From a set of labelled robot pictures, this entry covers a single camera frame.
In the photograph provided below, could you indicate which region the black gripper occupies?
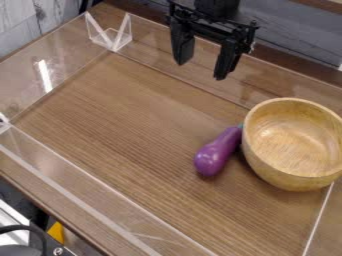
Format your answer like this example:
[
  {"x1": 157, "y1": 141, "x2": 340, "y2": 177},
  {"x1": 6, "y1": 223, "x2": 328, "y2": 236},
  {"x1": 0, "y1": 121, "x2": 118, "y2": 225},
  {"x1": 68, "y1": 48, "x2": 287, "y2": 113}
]
[{"x1": 168, "y1": 0, "x2": 259, "y2": 80}]

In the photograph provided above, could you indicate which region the purple toy eggplant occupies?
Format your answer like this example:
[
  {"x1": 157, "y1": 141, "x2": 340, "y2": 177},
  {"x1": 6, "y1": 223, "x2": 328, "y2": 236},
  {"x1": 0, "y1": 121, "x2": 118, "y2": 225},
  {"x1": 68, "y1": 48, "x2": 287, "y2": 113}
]
[{"x1": 193, "y1": 125, "x2": 243, "y2": 176}]

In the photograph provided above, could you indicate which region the light wooden bowl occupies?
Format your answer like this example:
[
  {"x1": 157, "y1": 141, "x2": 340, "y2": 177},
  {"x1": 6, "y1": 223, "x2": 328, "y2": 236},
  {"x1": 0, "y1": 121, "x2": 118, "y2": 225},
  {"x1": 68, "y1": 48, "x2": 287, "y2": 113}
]
[{"x1": 241, "y1": 98, "x2": 342, "y2": 191}]

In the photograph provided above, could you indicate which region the yellow black device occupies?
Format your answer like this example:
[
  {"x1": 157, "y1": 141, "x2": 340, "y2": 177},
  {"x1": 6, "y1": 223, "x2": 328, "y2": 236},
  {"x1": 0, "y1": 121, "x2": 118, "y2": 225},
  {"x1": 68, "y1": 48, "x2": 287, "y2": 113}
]
[{"x1": 45, "y1": 221, "x2": 76, "y2": 256}]

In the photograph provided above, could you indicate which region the clear acrylic corner bracket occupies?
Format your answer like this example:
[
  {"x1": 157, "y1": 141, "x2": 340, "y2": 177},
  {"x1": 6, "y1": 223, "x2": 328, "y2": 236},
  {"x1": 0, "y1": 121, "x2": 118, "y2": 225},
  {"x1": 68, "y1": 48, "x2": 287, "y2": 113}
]
[{"x1": 84, "y1": 13, "x2": 132, "y2": 52}]

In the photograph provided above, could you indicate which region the clear acrylic barrier wall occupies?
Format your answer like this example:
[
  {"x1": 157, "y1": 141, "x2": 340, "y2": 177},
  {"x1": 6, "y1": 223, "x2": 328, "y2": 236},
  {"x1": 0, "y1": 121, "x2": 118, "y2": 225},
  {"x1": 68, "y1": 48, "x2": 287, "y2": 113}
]
[{"x1": 0, "y1": 6, "x2": 342, "y2": 256}]

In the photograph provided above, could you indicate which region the black cable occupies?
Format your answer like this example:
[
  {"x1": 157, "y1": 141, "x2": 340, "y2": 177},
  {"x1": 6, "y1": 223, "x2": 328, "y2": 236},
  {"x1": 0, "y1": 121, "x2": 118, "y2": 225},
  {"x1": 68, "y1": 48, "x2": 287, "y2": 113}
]
[{"x1": 0, "y1": 224, "x2": 49, "y2": 256}]

